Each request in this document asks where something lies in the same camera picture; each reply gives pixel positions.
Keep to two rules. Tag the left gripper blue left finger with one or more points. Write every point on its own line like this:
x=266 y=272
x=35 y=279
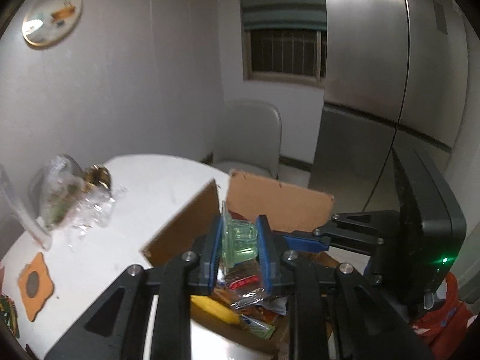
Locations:
x=210 y=257

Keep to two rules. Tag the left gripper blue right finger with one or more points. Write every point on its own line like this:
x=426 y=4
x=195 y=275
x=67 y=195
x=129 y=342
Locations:
x=269 y=261

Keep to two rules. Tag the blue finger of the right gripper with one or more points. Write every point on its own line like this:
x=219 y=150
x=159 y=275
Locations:
x=306 y=243

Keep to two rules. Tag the yellow snack packet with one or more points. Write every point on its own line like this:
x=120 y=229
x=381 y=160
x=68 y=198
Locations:
x=216 y=309

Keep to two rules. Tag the brown sesame bar red label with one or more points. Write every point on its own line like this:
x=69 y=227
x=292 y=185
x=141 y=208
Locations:
x=241 y=287

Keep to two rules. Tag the green jelly cup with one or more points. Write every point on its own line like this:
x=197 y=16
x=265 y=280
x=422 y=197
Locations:
x=239 y=240

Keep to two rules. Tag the orange clear snack bag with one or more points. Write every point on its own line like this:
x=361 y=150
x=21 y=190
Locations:
x=268 y=311

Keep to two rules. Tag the green white candy stick pack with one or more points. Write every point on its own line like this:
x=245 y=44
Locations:
x=257 y=327

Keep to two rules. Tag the cardboard box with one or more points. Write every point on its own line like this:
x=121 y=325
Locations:
x=287 y=207

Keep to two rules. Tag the white chair right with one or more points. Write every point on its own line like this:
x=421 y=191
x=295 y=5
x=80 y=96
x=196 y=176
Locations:
x=248 y=138

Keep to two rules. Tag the crumpled clear plastic wrap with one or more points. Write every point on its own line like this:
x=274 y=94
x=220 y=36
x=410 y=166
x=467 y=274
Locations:
x=93 y=209

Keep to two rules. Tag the gold foil wrapper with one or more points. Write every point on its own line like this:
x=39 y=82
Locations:
x=97 y=176

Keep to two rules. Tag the polka dot cellophane bag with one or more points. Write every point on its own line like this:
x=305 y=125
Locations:
x=55 y=189

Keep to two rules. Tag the stainless steel refrigerator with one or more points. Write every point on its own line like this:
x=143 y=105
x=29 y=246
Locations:
x=396 y=77

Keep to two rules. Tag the clear cellophane roll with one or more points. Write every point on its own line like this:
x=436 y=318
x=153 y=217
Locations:
x=28 y=222

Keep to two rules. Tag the red green snack bag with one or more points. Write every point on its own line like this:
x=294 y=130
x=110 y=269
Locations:
x=9 y=314

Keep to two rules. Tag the window with striped blind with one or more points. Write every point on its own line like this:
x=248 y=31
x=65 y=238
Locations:
x=284 y=41

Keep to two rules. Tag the decorative wall plate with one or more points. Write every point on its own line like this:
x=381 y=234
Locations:
x=49 y=21

